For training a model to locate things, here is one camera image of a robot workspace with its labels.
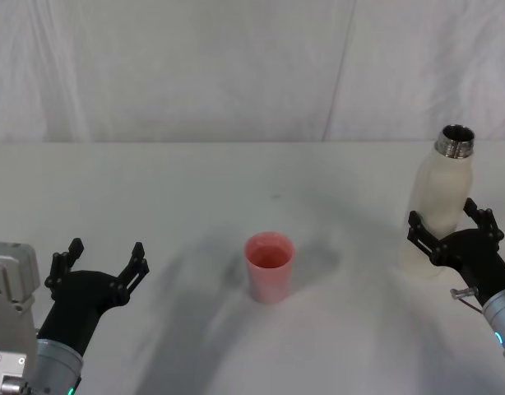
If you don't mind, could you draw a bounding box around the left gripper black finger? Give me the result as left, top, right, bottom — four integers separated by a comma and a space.
109, 241, 151, 308
44, 237, 86, 290

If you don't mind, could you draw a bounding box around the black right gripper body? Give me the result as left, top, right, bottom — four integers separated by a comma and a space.
434, 228, 505, 306

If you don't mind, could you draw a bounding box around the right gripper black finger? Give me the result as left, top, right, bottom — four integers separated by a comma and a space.
462, 197, 505, 250
406, 210, 447, 267

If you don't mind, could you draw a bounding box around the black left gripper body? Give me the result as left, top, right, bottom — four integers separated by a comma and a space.
36, 269, 129, 358

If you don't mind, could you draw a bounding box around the cream vacuum bottle steel neck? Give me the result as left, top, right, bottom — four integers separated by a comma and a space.
397, 124, 478, 281

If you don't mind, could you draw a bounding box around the white table cloth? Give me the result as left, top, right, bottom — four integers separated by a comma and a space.
0, 138, 505, 395

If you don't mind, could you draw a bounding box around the pink cup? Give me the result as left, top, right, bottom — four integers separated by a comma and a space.
243, 231, 297, 306

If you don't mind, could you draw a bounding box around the white curtain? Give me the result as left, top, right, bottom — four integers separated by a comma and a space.
0, 0, 505, 146

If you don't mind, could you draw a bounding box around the thin cable with silver plug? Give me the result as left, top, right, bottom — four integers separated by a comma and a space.
450, 287, 486, 314

